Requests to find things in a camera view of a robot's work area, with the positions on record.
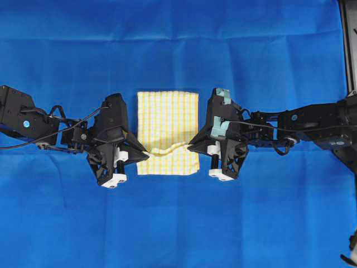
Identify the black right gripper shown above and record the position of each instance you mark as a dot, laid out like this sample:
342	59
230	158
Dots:
227	156

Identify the black table frame rail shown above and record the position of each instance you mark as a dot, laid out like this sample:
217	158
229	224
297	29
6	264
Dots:
348	22

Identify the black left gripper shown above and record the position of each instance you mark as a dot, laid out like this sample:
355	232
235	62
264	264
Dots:
107	161

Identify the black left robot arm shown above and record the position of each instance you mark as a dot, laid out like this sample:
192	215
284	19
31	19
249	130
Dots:
22	120

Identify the yellow checked towel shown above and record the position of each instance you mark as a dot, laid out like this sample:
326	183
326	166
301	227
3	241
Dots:
167	121

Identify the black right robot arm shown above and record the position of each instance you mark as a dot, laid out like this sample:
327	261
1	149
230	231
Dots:
330	126

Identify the blue table cloth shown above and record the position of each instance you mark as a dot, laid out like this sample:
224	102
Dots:
297	210

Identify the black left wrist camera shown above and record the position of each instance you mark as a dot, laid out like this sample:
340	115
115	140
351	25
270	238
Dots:
111	121

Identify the taped right wrist camera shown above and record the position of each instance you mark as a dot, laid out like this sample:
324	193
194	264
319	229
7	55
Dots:
221	114

